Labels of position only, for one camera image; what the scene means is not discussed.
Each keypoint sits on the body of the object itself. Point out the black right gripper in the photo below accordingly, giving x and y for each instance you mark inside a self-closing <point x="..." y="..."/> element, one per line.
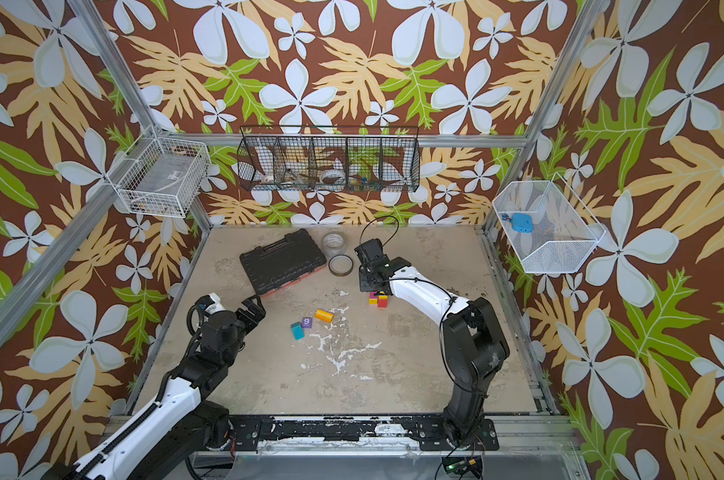
<point x="371" y="278"/>

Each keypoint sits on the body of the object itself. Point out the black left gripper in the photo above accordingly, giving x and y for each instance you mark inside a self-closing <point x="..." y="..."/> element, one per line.
<point x="258" y="312"/>

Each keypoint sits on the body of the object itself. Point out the orange wood block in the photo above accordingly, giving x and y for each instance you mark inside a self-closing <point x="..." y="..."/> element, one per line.
<point x="324" y="315"/>

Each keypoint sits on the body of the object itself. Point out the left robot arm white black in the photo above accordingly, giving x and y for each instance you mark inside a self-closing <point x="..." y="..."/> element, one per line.
<point x="180" y="419"/>

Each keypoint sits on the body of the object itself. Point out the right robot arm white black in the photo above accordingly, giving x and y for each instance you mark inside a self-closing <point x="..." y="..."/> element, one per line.
<point x="473" y="346"/>

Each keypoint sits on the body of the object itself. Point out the teal wood block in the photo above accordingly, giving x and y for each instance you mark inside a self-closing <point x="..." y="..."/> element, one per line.
<point x="297" y="330"/>

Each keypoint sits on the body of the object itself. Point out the black plastic tool case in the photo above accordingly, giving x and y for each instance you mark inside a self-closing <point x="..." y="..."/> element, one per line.
<point x="273" y="266"/>

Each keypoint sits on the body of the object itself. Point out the white tape roll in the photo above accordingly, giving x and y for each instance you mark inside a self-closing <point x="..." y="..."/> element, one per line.
<point x="332" y="177"/>

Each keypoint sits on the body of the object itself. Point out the blue object in basket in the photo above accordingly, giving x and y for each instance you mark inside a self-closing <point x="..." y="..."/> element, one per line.
<point x="519" y="222"/>

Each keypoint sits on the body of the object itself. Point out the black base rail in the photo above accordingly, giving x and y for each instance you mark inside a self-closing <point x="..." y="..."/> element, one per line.
<point x="425" y="432"/>

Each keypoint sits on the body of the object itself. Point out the black wire basket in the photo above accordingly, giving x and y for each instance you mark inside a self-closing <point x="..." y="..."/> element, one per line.
<point x="373" y="158"/>

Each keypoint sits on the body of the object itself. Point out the white wire basket left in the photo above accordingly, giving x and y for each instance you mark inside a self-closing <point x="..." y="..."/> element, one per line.
<point x="160" y="175"/>

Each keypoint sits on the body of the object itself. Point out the white wire basket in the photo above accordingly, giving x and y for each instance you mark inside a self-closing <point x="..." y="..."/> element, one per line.
<point x="160" y="175"/>
<point x="566" y="232"/>

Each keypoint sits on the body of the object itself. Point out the white wire basket right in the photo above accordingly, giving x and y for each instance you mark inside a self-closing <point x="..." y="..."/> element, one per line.
<point x="566" y="232"/>

